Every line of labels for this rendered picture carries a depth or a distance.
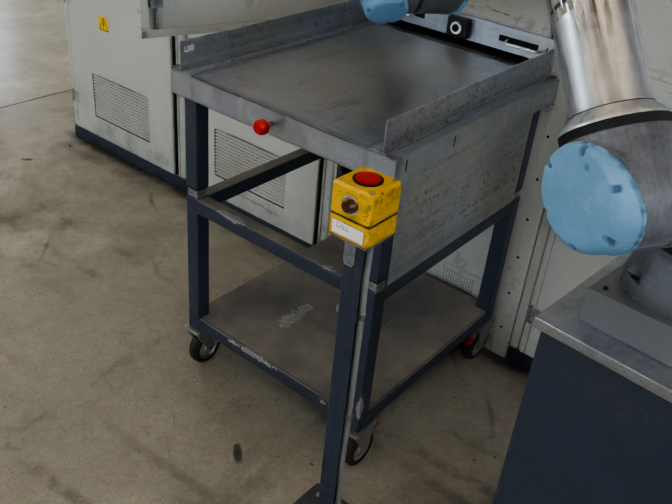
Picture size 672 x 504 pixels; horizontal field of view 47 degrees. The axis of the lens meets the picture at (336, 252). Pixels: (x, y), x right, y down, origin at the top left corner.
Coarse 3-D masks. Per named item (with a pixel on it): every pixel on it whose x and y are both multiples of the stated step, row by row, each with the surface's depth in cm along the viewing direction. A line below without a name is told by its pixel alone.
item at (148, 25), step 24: (144, 0) 185; (168, 0) 191; (192, 0) 195; (216, 0) 198; (240, 0) 202; (264, 0) 205; (288, 0) 209; (312, 0) 213; (336, 0) 218; (144, 24) 188; (168, 24) 194; (192, 24) 198; (216, 24) 198; (240, 24) 202
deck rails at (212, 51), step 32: (352, 0) 208; (224, 32) 176; (256, 32) 184; (288, 32) 193; (320, 32) 203; (192, 64) 172; (224, 64) 176; (544, 64) 184; (448, 96) 153; (480, 96) 164; (416, 128) 148
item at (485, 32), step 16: (416, 16) 210; (432, 16) 207; (464, 16) 201; (480, 32) 200; (496, 32) 197; (512, 32) 194; (528, 32) 192; (496, 48) 199; (512, 48) 196; (528, 48) 193
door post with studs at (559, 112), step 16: (560, 80) 188; (560, 96) 189; (560, 112) 191; (560, 128) 192; (544, 144) 197; (544, 160) 198; (528, 208) 206; (528, 224) 208; (528, 240) 210; (528, 256) 212; (512, 288) 219; (512, 304) 221; (512, 320) 224; (496, 352) 232
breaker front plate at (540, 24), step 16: (480, 0) 198; (496, 0) 195; (512, 0) 192; (528, 0) 190; (544, 0) 187; (480, 16) 200; (496, 16) 197; (512, 16) 194; (528, 16) 191; (544, 16) 189; (544, 32) 190
